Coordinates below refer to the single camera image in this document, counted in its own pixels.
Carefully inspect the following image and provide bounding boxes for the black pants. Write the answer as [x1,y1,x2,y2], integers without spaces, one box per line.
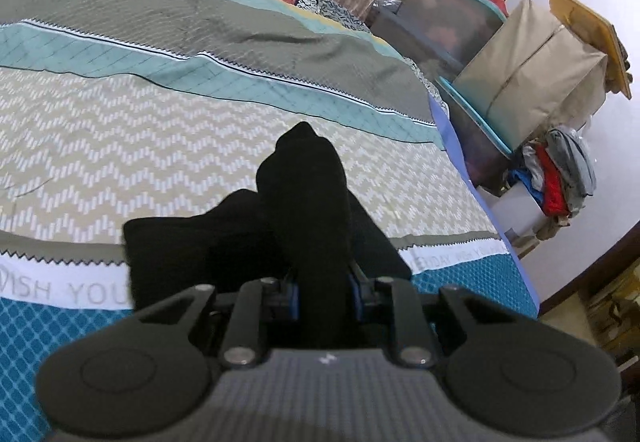
[122,121,411,320]

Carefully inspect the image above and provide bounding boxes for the purple mattress edge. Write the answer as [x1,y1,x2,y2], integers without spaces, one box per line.
[428,96,540,319]

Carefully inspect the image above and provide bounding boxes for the patterned blue grey bedsheet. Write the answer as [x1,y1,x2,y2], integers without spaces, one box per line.
[1,0,533,441]

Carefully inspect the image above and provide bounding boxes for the beige fabric storage bag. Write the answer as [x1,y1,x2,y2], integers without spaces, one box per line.
[454,0,608,150]

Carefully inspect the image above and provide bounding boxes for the wooden board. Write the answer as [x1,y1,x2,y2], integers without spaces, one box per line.
[549,0,634,100]

